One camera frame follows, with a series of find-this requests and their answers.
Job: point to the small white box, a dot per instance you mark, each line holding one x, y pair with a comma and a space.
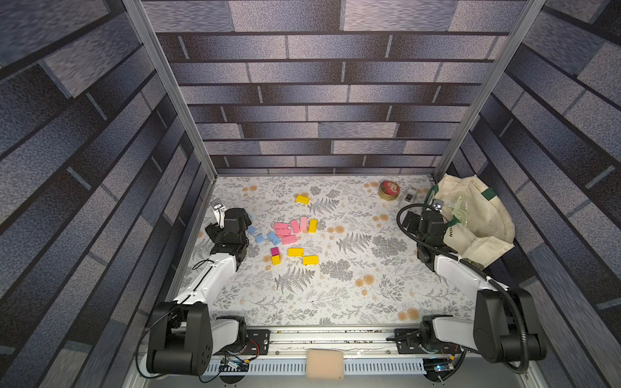
408, 197

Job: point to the pink block three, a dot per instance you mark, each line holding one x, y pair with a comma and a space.
295, 227

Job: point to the aluminium rail base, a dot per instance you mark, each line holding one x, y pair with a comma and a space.
367, 351

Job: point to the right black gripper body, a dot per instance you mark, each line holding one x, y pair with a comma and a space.
435, 221

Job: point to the pink block five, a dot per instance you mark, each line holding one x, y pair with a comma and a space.
291, 239

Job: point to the beige sponge pad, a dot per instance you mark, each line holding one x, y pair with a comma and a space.
325, 364

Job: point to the pink block two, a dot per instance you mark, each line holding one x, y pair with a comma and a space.
283, 232

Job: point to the cream tote bag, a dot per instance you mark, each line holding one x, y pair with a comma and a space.
478, 225

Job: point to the round red lid tin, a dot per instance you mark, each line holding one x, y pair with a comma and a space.
389, 190

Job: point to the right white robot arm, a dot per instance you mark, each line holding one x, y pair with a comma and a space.
505, 328

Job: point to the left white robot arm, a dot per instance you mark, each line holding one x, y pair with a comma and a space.
183, 336

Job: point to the blue block three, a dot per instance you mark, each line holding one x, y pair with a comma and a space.
274, 239

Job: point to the yellow block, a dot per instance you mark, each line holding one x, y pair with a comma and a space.
302, 200
295, 252
312, 228
310, 260

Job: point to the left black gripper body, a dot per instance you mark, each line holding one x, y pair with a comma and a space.
214, 231

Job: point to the floral table mat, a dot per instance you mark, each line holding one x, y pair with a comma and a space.
368, 272

